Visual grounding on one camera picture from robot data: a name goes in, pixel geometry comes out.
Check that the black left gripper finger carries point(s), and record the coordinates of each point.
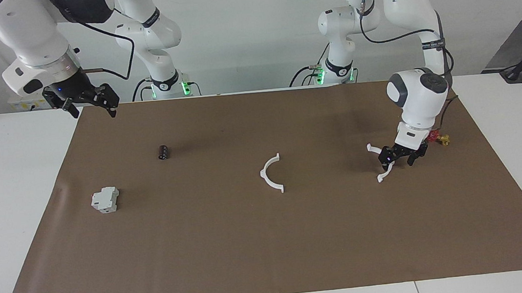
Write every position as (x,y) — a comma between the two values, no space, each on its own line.
(387,155)
(415,158)

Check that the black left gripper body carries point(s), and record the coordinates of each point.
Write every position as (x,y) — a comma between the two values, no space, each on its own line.
(410,149)

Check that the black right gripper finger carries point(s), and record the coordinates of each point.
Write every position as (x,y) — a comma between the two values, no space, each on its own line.
(106,97)
(69,107)

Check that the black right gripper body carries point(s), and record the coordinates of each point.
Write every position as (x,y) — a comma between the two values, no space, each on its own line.
(71,87)

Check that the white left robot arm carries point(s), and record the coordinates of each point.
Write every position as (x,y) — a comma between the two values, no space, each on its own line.
(418,106)

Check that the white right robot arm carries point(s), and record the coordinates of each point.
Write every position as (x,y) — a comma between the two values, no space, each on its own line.
(23,30)

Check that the white power strip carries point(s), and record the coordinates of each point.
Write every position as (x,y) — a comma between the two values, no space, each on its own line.
(18,106)

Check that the black cylindrical capacitor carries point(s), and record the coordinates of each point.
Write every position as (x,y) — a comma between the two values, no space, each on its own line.
(163,152)

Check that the white circuit breaker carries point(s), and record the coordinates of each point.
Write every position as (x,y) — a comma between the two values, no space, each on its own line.
(106,199)

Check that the brown paper table mat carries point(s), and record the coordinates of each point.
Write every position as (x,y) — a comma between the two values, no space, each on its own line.
(269,248)

